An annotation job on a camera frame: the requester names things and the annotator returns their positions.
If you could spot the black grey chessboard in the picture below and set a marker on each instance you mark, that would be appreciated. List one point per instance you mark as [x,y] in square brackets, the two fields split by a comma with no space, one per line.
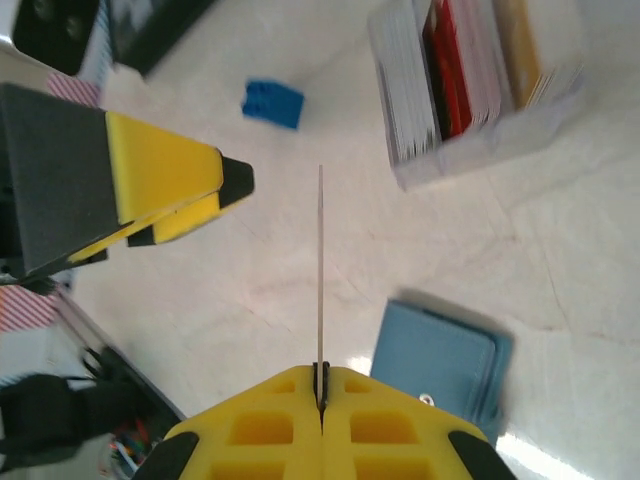
[155,30]

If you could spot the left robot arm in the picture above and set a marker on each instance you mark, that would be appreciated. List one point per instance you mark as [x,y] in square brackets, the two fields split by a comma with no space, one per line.
[45,415]

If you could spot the clear acrylic card organizer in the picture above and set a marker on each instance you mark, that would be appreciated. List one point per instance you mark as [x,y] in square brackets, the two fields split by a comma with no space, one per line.
[500,145]

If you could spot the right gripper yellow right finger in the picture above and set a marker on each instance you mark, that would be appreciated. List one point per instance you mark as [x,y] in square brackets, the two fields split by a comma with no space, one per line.
[385,430]

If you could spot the red credit card stack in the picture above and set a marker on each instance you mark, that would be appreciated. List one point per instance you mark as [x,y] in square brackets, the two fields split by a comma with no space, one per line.
[447,80]

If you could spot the grey credit card stack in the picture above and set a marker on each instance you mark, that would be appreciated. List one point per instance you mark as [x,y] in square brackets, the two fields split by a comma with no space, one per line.
[405,85]

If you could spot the gold credit card stack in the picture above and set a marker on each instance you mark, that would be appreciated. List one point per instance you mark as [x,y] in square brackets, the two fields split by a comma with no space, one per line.
[520,55]

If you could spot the blue leather card holder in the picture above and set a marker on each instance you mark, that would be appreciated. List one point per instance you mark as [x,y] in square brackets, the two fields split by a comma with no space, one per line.
[430,360]

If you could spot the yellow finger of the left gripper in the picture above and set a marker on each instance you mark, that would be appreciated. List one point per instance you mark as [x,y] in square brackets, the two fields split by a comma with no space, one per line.
[185,220]
[160,165]

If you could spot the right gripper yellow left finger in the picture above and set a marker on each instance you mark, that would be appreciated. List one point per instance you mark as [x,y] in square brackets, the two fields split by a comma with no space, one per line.
[260,430]

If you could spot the blue toy brick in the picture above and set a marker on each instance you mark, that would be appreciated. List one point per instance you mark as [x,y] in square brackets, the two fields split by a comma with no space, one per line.
[272,102]

